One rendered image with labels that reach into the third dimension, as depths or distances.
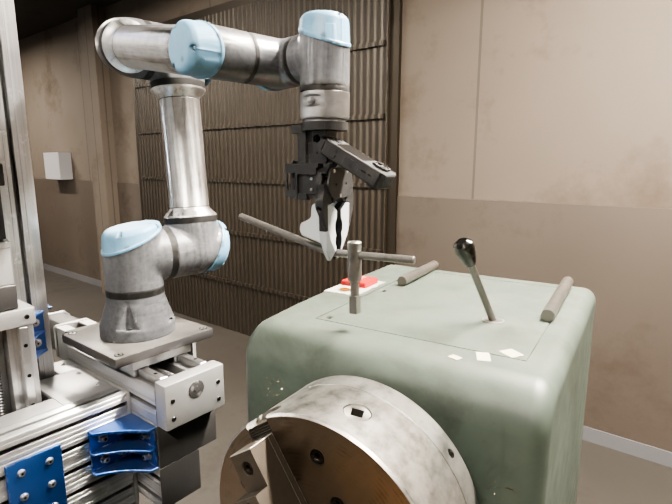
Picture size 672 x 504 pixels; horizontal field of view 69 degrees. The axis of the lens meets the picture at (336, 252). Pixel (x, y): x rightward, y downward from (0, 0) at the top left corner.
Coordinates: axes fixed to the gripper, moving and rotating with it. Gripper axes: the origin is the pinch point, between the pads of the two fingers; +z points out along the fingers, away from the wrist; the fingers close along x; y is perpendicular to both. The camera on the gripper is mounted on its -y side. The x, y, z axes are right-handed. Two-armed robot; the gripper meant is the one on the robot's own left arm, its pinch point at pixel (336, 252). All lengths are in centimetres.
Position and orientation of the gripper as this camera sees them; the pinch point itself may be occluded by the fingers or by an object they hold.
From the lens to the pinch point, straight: 77.4
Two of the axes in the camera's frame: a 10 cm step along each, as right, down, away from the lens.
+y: -8.6, -1.0, 5.1
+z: 0.0, 9.8, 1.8
